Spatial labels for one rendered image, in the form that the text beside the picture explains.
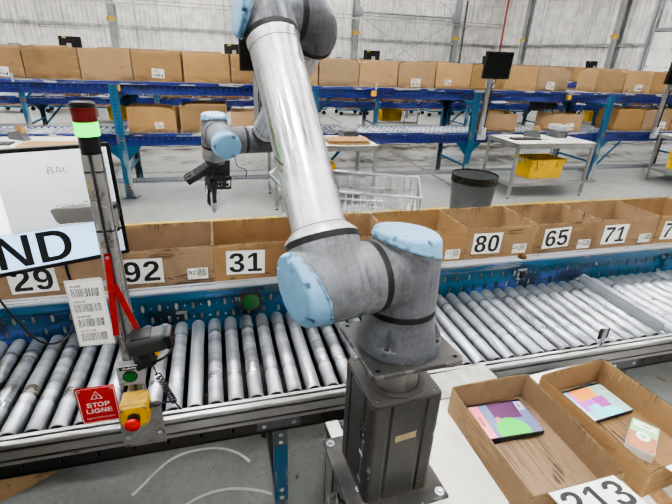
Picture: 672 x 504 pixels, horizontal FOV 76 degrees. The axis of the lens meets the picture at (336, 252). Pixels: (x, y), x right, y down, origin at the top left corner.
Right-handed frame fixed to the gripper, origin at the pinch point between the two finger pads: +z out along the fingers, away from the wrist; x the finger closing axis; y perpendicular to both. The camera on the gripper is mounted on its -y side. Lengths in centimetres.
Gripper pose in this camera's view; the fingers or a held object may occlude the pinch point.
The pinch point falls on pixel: (210, 206)
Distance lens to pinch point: 176.8
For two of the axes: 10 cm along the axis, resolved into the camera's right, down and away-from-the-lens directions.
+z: -1.4, 8.2, 5.6
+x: -5.1, -5.4, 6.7
